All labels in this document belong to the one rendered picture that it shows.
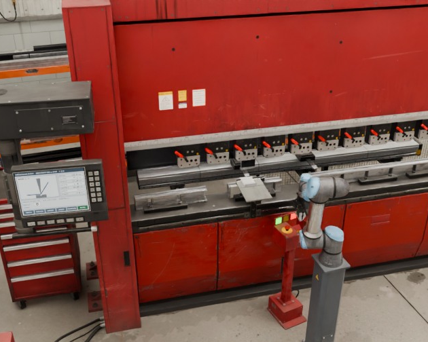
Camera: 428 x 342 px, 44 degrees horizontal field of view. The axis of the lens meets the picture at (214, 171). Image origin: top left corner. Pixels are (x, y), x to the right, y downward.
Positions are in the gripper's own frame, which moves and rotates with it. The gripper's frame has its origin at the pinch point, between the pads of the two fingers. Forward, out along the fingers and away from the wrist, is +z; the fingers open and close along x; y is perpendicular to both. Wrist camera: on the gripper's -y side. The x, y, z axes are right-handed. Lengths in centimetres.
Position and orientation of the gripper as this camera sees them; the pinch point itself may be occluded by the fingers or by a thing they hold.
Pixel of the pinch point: (301, 220)
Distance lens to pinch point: 364.6
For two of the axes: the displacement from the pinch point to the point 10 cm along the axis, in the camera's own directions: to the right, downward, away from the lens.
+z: -0.4, 8.3, 5.5
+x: -8.8, 2.3, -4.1
